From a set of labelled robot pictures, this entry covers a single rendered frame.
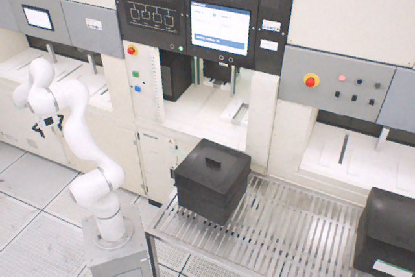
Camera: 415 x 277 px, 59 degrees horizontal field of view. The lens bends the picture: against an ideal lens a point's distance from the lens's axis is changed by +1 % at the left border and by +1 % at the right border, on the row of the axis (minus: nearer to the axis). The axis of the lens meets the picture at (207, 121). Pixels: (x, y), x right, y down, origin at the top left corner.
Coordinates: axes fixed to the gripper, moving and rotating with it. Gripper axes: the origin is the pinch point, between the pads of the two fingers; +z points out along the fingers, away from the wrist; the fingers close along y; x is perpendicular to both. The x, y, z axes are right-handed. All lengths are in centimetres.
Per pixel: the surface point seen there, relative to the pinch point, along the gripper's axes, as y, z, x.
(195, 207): 37, 20, -77
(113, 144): 39, 46, 19
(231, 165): 57, 0, -81
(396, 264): 79, 13, -157
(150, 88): 55, -11, -14
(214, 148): 59, 0, -67
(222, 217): 42, 18, -91
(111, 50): 45, -31, 5
